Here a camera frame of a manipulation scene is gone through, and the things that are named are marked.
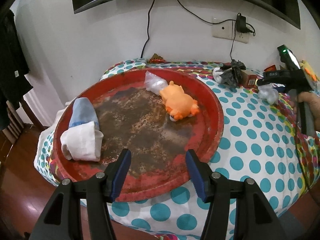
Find white and blue folded cloth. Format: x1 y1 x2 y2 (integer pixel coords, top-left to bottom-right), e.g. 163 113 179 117
60 98 104 162

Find person's right hand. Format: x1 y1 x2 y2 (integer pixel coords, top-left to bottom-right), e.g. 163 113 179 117
293 92 320 132

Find round red metal tray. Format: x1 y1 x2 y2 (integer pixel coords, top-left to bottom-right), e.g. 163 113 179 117
50 68 224 202

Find red and gold cream box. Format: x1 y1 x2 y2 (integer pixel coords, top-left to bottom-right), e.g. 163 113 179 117
241 69 258 88

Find black crumpled plastic bag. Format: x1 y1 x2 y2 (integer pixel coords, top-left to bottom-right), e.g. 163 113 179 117
220 59 246 88

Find clear plastic bag in tray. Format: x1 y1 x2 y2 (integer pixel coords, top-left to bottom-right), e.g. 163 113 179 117
144 71 168 95

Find white sock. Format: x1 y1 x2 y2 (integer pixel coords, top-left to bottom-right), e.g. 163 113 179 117
212 67 224 84

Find black power adapter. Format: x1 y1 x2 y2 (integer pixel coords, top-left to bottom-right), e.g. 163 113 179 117
235 13 248 33

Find black television cable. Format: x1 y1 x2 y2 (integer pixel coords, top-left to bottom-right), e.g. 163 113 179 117
140 0 158 59

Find dark hanging clothes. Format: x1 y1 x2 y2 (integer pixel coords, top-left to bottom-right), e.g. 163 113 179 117
0 10 33 130

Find orange plush toy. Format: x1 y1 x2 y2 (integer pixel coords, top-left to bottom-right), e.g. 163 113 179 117
159 81 200 122

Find black adapter cable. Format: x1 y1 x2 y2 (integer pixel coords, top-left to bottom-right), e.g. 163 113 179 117
172 0 256 61

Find white wall socket plate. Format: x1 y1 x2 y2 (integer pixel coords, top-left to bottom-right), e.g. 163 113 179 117
211 18 250 44

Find red candy wrapper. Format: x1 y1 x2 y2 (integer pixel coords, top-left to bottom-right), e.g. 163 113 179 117
148 53 166 64

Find yellow knitted plush toy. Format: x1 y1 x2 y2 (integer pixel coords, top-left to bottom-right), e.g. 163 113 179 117
299 60 319 86

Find small red box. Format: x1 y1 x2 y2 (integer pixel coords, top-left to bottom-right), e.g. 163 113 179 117
264 64 277 72

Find white crumpled plastic bag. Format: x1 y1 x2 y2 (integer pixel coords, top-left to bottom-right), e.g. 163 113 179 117
258 83 279 105

